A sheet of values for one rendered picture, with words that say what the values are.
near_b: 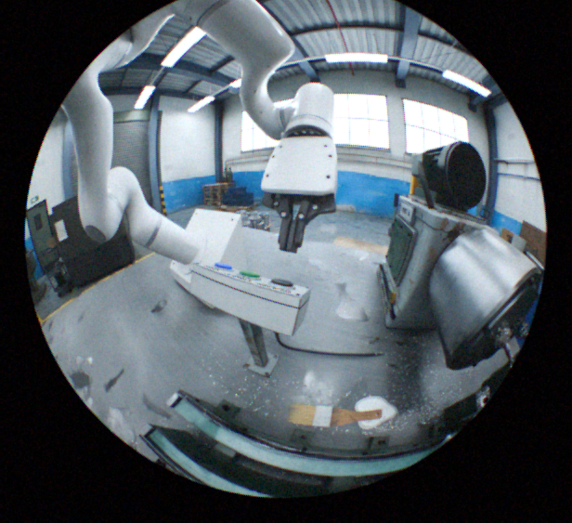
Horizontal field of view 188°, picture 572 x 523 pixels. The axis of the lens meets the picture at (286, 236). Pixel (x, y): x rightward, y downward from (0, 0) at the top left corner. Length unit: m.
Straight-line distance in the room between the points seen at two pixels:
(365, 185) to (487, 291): 5.30
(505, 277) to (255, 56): 0.45
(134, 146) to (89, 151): 6.48
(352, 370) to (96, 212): 0.70
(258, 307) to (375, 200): 5.41
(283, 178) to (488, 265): 0.35
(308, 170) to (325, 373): 0.42
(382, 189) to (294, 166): 5.32
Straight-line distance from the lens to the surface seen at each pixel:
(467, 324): 0.30
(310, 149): 0.23
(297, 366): 0.43
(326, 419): 0.40
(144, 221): 0.51
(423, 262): 0.42
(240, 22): 0.28
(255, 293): 0.19
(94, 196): 0.44
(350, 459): 0.30
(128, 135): 6.96
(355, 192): 5.49
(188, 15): 0.32
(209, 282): 0.23
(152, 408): 0.51
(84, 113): 0.38
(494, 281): 0.30
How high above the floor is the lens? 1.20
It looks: 23 degrees down
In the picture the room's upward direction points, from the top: straight up
